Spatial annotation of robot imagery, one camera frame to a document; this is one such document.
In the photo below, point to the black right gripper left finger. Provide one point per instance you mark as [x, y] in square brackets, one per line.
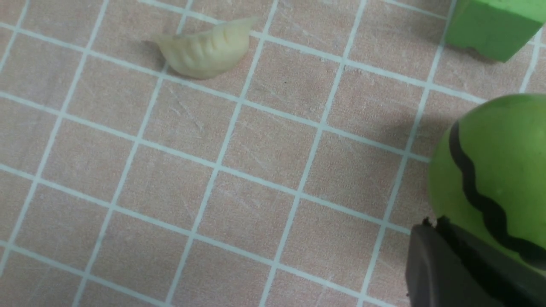
[447, 266]

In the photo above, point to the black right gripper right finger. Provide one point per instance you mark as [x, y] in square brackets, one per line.
[499, 264]

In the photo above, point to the green toy watermelon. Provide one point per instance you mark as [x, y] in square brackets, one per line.
[488, 176]

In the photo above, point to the pink grid tablecloth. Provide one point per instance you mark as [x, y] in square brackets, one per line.
[292, 180]

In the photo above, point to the green foam cube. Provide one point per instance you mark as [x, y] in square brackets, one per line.
[496, 29]

